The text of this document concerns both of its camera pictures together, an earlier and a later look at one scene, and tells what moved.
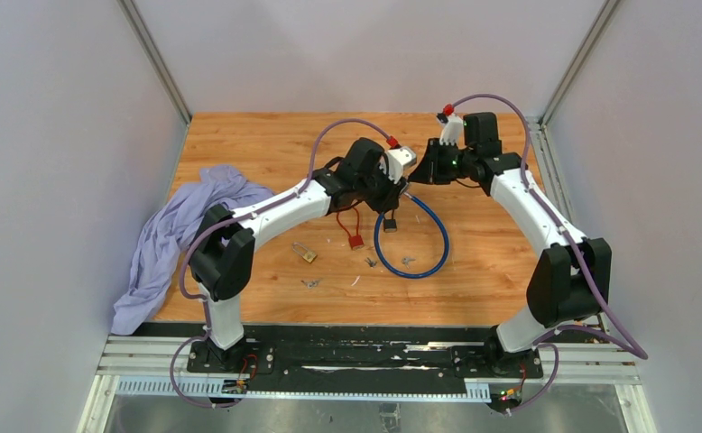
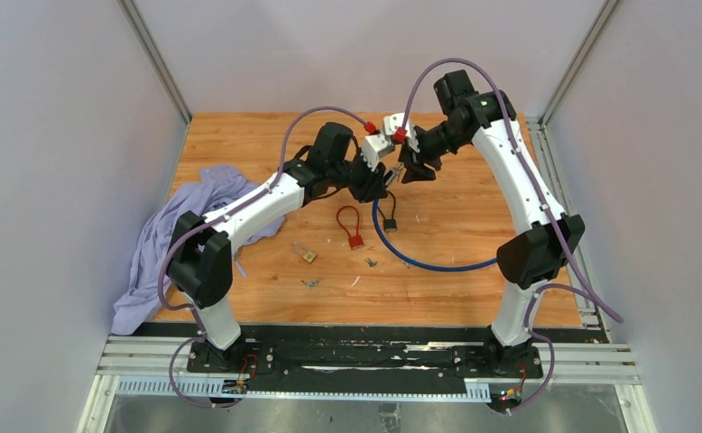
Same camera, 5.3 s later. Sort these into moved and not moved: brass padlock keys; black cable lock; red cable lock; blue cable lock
Moved: blue cable lock
Not moved: red cable lock; brass padlock keys; black cable lock
